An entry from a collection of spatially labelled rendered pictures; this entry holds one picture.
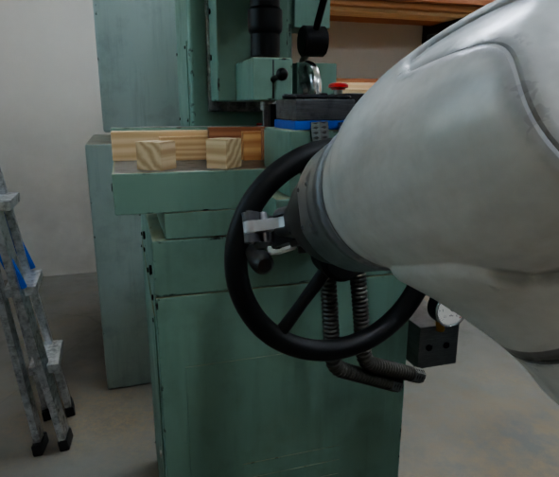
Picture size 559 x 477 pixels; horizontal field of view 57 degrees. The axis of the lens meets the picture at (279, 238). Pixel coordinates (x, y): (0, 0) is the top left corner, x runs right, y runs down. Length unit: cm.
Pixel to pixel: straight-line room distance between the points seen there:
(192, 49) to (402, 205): 94
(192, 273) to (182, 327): 9
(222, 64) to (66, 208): 236
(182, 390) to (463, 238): 72
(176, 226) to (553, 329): 61
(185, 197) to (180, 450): 42
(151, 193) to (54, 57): 251
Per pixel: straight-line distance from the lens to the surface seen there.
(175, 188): 76
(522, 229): 17
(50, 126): 322
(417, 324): 94
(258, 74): 89
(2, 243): 152
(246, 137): 89
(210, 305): 81
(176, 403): 88
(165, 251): 77
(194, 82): 110
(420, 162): 18
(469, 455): 172
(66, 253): 333
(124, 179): 75
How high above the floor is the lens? 99
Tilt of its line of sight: 14 degrees down
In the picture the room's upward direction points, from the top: straight up
